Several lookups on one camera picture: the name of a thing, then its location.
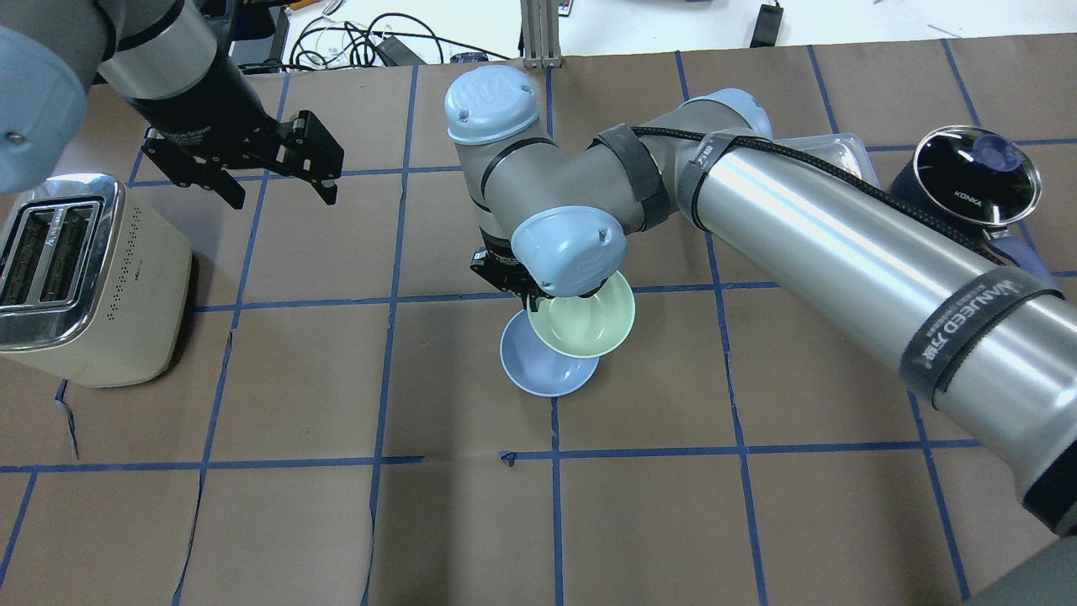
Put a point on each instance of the beige toaster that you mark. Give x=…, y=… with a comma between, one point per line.
x=95, y=283

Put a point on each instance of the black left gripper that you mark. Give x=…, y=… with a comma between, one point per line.
x=199, y=94

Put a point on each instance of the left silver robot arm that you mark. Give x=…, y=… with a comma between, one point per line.
x=52, y=51

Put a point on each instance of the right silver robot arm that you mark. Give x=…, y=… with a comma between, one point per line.
x=987, y=341

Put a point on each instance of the aluminium frame post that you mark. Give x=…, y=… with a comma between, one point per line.
x=541, y=34

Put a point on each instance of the green bowl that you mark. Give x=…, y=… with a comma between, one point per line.
x=585, y=328

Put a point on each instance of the blue bowl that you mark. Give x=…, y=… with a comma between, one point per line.
x=536, y=368

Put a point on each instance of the clear plastic lidded container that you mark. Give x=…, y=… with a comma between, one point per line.
x=843, y=150

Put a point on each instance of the black power adapter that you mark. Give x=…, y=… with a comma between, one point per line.
x=767, y=25

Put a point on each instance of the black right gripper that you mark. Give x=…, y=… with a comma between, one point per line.
x=498, y=271

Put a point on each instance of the blue pot with glass lid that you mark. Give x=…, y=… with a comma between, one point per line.
x=980, y=184

